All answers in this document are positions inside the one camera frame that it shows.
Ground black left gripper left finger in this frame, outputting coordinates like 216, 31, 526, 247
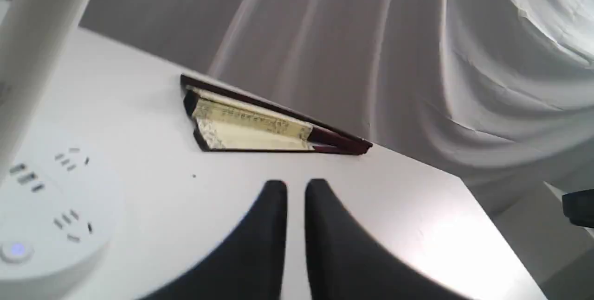
146, 180, 288, 300

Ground white desk lamp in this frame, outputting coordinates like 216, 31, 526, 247
0, 0, 123, 300

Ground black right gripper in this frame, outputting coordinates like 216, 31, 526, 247
562, 190, 594, 229

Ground folding paper fan maroon ribs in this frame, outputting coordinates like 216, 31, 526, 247
180, 74, 373, 156

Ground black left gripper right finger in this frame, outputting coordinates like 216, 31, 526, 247
305, 178, 463, 300

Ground white side table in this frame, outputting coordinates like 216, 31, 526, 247
492, 182, 594, 287

